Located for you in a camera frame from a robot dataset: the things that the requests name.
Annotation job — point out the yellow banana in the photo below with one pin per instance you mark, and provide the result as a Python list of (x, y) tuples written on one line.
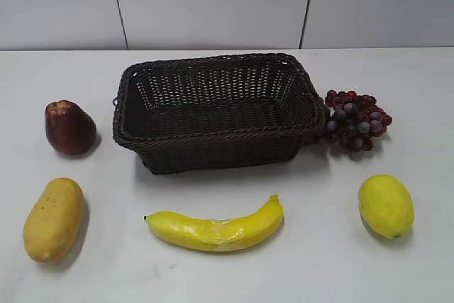
[(218, 236)]

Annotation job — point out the black woven basket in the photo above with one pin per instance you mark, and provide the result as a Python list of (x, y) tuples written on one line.
[(216, 112)]

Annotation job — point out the purple grape bunch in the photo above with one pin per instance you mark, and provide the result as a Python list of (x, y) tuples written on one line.
[(353, 120)]

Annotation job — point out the orange yellow mango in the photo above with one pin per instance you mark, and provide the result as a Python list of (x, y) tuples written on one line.
[(52, 226)]

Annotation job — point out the dark red apple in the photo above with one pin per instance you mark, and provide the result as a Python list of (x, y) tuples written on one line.
[(68, 128)]

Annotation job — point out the yellow lemon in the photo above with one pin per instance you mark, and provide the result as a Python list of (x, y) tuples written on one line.
[(386, 206)]

